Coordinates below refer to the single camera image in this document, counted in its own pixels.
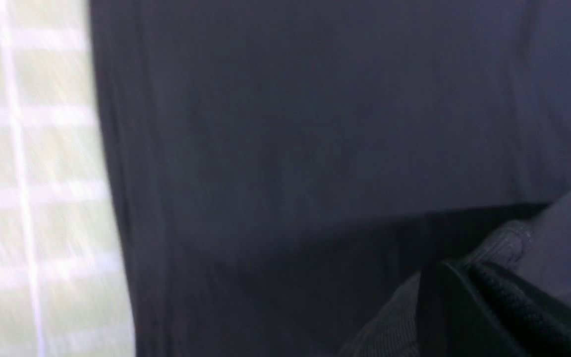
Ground light green checkered tablecloth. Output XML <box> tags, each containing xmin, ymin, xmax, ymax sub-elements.
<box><xmin>0</xmin><ymin>0</ymin><xmax>134</xmax><ymax>357</ymax></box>

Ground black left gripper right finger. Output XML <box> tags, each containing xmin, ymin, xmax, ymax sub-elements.
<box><xmin>468</xmin><ymin>263</ymin><xmax>571</xmax><ymax>357</ymax></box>

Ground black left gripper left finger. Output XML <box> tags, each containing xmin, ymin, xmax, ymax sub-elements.
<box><xmin>417</xmin><ymin>262</ymin><xmax>519</xmax><ymax>357</ymax></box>

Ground dark gray long-sleeve top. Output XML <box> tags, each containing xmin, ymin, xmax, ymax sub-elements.
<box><xmin>89</xmin><ymin>0</ymin><xmax>571</xmax><ymax>357</ymax></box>

